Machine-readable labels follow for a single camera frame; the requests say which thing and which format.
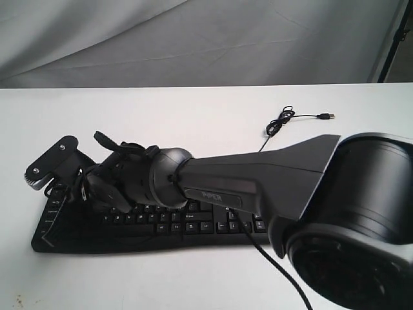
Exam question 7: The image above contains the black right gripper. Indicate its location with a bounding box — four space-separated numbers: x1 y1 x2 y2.
41 141 159 246

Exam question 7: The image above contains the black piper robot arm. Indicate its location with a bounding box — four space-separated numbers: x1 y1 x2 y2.
32 132 412 309

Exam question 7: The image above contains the black acer keyboard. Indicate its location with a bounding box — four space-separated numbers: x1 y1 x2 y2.
31 190 269 254

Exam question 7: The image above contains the grey fabric backdrop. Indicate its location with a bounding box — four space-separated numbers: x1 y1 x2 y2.
1 1 408 88

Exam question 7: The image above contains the black tripod stand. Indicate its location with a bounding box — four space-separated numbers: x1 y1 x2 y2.
377 1 412 83

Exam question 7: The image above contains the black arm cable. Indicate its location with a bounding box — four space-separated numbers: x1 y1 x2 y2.
225 206 319 310

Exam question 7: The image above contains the black USB cable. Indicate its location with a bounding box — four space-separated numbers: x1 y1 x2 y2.
257 106 336 153

